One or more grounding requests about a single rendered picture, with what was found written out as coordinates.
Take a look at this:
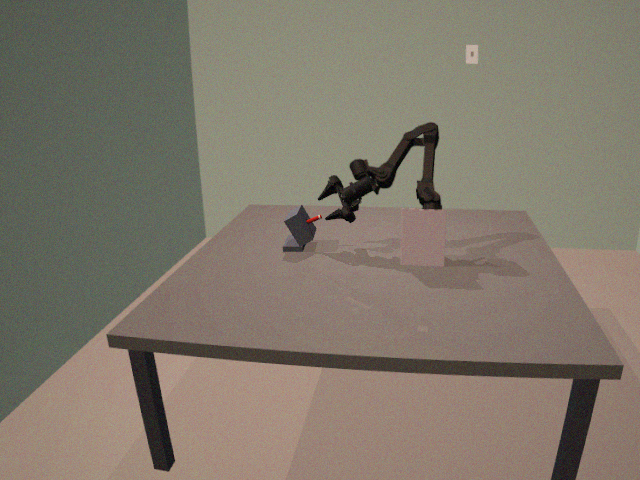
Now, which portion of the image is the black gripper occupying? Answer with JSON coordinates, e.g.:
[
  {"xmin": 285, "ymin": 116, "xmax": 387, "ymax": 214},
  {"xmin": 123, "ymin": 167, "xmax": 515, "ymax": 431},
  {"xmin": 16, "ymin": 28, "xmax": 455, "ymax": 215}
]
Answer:
[{"xmin": 318, "ymin": 175, "xmax": 363, "ymax": 223}]

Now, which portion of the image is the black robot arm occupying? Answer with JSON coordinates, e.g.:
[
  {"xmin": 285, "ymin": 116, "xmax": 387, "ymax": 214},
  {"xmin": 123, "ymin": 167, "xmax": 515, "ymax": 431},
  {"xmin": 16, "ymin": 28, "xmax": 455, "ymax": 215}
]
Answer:
[{"xmin": 350, "ymin": 122, "xmax": 442, "ymax": 210}]

